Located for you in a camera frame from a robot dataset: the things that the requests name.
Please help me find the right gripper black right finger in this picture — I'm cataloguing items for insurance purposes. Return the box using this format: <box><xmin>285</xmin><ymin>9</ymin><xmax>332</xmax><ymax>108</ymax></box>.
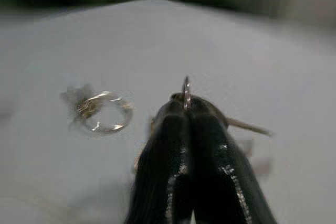
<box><xmin>188</xmin><ymin>97</ymin><xmax>278</xmax><ymax>224</ymax></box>

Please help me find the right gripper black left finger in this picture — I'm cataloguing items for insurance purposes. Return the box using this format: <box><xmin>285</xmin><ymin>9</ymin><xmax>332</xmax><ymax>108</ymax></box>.
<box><xmin>125</xmin><ymin>98</ymin><xmax>194</xmax><ymax>224</ymax></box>

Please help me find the white folding table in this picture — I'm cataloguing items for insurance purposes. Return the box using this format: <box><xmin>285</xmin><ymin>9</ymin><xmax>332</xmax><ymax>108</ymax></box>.
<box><xmin>0</xmin><ymin>0</ymin><xmax>336</xmax><ymax>224</ymax></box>

